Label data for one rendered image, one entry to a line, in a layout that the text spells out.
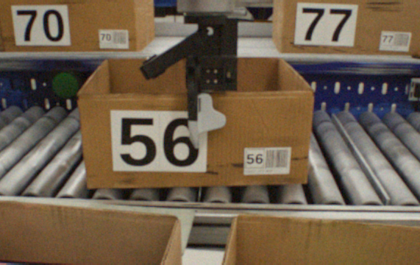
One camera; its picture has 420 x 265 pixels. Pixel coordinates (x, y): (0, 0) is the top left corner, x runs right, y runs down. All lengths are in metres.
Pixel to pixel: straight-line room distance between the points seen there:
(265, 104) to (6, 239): 0.44
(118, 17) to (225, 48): 0.59
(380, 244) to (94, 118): 0.47
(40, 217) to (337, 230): 0.35
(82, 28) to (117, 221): 0.83
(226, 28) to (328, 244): 0.36
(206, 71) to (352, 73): 0.60
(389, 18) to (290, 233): 0.86
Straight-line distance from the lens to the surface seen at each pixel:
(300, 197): 0.77
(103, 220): 0.54
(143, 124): 0.74
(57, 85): 1.26
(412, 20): 1.31
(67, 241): 0.58
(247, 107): 0.74
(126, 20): 1.25
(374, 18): 1.27
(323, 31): 1.24
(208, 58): 0.69
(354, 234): 0.53
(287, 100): 0.75
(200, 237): 0.74
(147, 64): 0.72
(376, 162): 0.94
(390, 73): 1.25
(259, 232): 0.53
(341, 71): 1.21
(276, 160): 0.78
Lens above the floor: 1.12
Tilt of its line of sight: 21 degrees down
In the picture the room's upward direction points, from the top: straight up
